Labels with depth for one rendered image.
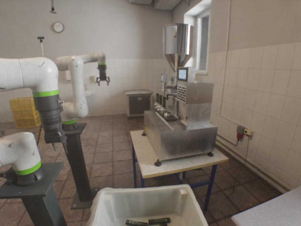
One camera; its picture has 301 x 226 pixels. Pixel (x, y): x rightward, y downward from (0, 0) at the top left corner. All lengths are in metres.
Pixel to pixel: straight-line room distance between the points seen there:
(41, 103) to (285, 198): 1.33
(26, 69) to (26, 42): 4.90
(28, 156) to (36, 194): 0.18
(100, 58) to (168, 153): 1.17
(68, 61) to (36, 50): 4.05
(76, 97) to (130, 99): 2.99
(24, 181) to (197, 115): 1.15
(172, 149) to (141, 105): 3.26
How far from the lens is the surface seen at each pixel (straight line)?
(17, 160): 0.87
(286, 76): 2.22
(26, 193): 0.89
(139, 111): 4.30
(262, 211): 1.03
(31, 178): 0.91
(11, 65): 0.60
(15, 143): 0.83
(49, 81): 0.61
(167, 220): 1.17
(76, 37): 5.00
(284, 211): 1.10
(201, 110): 1.17
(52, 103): 0.62
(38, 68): 0.60
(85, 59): 1.62
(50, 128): 0.65
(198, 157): 1.28
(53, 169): 0.98
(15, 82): 0.60
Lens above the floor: 1.44
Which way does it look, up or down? 17 degrees down
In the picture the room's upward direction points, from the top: straight up
